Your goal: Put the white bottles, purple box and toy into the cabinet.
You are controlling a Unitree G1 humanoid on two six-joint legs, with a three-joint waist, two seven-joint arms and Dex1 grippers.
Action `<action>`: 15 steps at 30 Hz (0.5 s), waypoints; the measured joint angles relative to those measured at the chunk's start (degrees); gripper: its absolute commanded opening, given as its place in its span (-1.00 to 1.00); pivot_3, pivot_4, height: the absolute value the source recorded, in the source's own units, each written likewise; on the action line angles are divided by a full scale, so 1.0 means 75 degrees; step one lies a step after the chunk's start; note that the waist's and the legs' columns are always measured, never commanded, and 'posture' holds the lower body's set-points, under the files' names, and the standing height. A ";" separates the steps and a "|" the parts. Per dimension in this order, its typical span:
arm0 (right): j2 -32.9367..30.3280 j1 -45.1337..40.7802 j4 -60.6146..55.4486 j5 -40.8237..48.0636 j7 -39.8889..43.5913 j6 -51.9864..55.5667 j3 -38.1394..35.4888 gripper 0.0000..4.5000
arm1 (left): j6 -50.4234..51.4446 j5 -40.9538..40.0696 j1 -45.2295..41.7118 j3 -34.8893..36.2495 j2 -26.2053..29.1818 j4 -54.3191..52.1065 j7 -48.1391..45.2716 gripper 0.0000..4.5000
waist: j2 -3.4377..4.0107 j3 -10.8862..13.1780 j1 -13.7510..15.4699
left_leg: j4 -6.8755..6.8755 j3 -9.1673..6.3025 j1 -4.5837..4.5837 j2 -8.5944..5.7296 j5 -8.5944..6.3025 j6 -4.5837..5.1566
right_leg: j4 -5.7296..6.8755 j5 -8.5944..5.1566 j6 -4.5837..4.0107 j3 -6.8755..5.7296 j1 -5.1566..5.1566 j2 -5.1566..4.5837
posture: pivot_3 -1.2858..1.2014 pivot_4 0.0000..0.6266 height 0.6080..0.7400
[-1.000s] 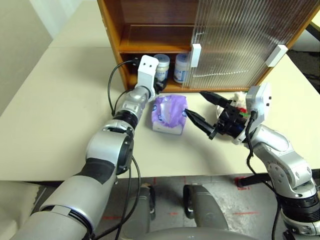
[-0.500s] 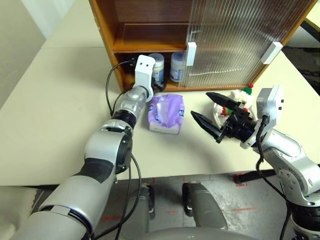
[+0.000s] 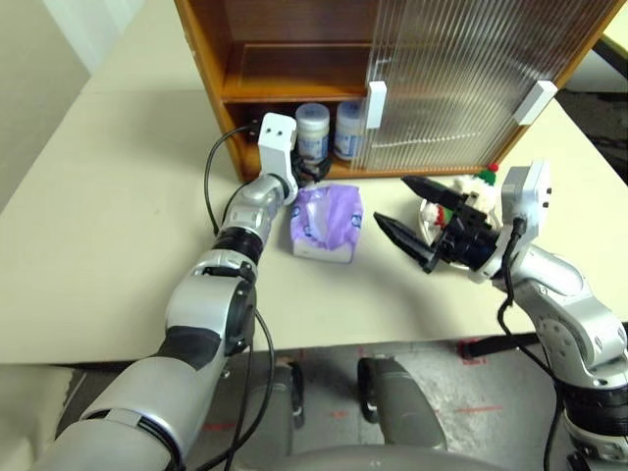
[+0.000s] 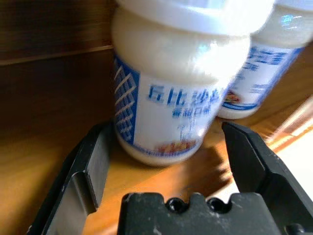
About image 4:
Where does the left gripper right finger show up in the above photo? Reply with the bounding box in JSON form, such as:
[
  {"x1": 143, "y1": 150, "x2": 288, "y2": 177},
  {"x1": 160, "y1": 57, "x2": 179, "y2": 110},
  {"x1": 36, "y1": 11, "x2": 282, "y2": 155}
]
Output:
[{"x1": 221, "y1": 121, "x2": 313, "y2": 235}]

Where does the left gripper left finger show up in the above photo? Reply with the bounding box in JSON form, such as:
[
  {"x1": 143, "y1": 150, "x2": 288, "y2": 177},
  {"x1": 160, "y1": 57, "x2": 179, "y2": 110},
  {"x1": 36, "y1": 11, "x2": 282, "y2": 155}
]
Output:
[{"x1": 26, "y1": 121, "x2": 113, "y2": 235}]

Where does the white jar with blue label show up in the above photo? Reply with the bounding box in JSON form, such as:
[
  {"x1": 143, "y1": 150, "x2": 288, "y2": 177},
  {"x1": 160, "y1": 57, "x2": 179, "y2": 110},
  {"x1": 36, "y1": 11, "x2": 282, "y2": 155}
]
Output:
[
  {"x1": 217, "y1": 0, "x2": 313, "y2": 120},
  {"x1": 111, "y1": 0, "x2": 276, "y2": 167}
]

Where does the wooden cabinet with shelf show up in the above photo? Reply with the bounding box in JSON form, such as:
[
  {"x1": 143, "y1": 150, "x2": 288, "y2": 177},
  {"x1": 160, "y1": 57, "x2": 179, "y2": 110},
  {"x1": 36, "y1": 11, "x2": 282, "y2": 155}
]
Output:
[{"x1": 0, "y1": 0, "x2": 313, "y2": 235}]

